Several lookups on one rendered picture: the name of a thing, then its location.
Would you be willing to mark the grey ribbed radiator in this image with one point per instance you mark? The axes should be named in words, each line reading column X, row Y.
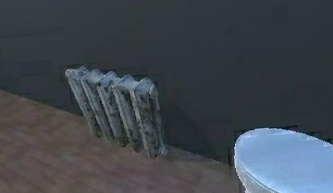
column 144, row 119

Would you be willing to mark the white toilet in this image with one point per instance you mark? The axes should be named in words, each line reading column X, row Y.
column 291, row 164

